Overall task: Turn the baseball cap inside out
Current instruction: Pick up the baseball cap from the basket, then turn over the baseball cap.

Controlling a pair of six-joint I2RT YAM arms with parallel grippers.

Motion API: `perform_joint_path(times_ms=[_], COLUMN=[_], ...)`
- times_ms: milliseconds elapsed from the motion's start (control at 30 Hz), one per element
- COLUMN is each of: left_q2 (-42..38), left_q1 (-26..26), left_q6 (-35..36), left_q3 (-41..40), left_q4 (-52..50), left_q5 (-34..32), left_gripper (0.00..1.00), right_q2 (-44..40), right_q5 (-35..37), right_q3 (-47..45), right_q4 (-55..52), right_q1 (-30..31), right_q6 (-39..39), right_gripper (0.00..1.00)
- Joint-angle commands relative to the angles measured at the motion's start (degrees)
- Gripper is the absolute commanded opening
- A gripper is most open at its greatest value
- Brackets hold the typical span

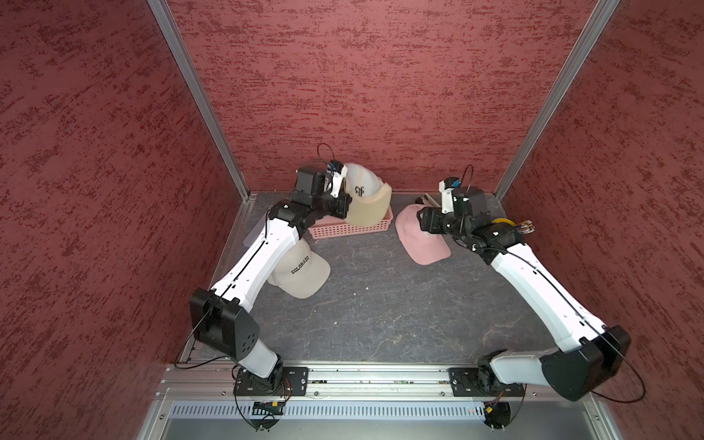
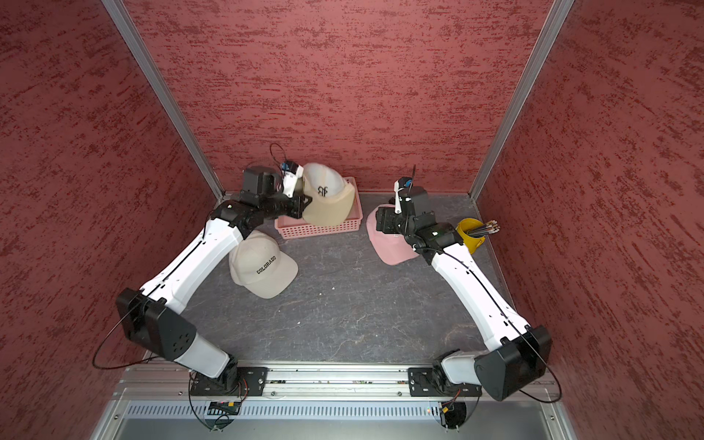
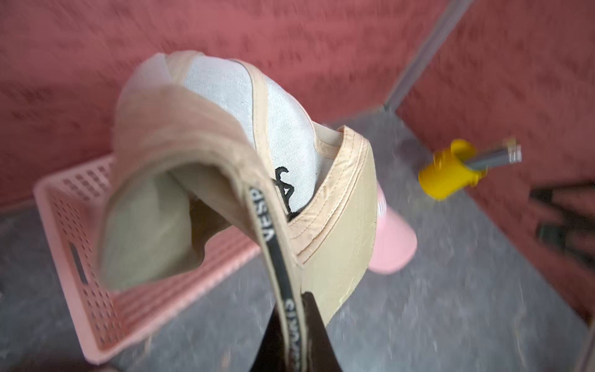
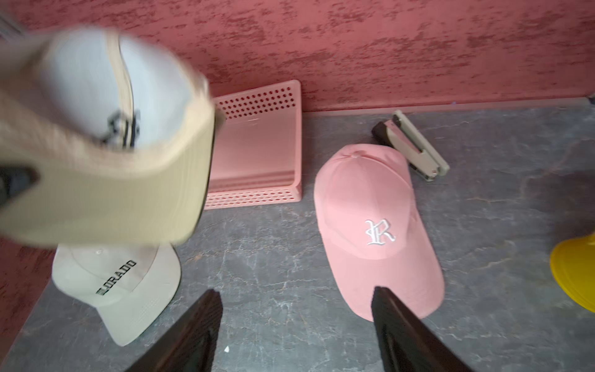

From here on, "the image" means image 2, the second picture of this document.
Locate pink perforated plastic basket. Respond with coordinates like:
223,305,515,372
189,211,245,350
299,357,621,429
274,177,363,239

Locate pink baseball cap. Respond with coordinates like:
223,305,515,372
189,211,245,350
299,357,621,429
366,203,419,266

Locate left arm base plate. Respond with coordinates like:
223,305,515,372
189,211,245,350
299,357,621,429
189,367,270,397

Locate beige cap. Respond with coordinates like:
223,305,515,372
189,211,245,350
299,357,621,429
302,163,356,227

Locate left corner aluminium post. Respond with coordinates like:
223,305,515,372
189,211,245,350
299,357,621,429
102,0,226,202

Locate right corner aluminium post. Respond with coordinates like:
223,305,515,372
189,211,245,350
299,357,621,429
469,0,575,205

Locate yellow pencil cup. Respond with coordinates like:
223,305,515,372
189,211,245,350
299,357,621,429
455,218,486,255

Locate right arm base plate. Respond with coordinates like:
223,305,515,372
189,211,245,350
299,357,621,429
407,368,482,399

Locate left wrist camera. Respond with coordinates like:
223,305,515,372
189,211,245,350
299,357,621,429
280,161,304,198

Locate corner aluminium post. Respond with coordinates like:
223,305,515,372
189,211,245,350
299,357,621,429
469,0,575,205
102,0,226,202

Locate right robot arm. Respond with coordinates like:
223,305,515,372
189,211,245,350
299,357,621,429
375,178,552,402

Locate cream baseball cap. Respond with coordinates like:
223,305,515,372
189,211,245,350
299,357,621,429
228,230,299,299

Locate aluminium front rail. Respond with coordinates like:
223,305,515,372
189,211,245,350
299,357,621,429
112,362,562,402

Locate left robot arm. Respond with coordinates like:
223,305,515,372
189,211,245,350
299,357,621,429
117,161,312,392

